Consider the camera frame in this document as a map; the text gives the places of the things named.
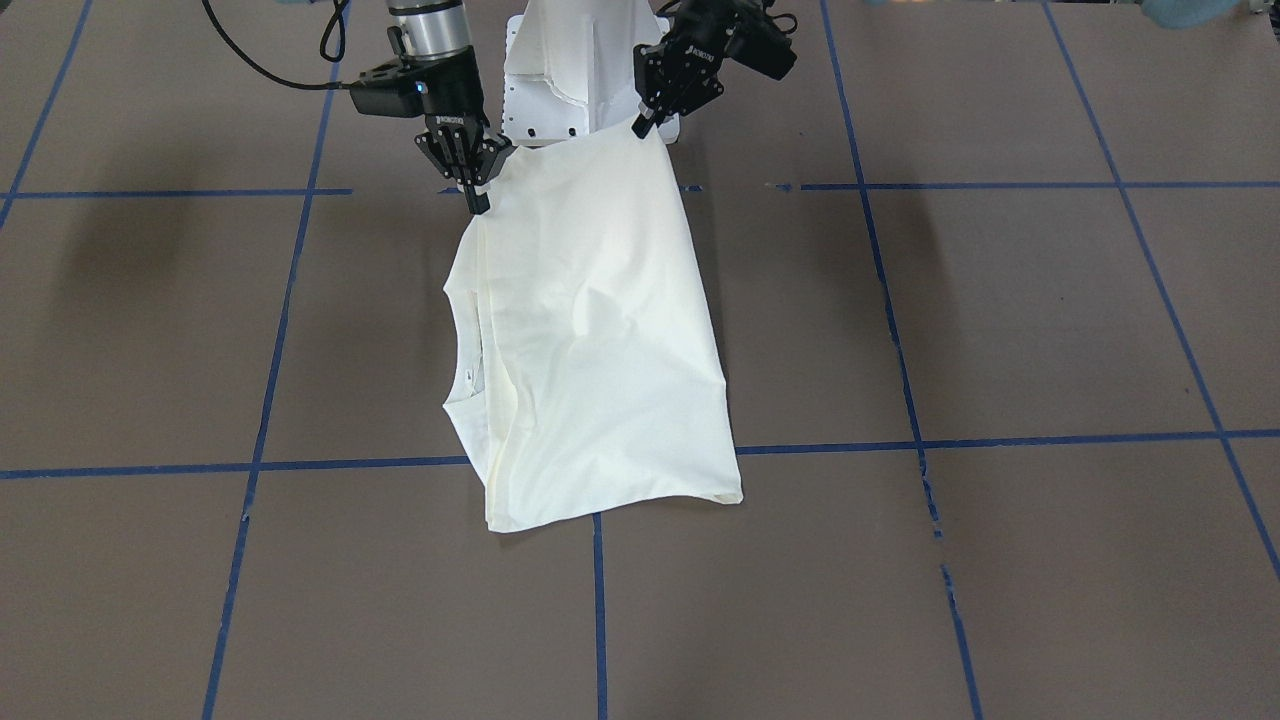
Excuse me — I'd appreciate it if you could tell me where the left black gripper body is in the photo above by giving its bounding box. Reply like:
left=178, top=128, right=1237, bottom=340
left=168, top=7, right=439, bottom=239
left=632, top=1, right=797, bottom=124

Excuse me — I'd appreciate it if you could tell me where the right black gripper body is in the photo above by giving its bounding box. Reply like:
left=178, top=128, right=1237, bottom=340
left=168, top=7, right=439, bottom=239
left=348, top=47, right=515, bottom=186

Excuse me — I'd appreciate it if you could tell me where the cream cat print t-shirt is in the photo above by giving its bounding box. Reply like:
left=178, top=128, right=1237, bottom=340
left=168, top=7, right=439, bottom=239
left=444, top=123, right=742, bottom=533

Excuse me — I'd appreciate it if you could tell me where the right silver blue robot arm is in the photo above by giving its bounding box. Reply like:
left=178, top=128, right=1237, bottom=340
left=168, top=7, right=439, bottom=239
left=348, top=1, right=515, bottom=215

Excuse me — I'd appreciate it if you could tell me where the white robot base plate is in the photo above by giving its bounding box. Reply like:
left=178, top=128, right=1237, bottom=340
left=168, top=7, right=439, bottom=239
left=500, top=1, right=672, bottom=147

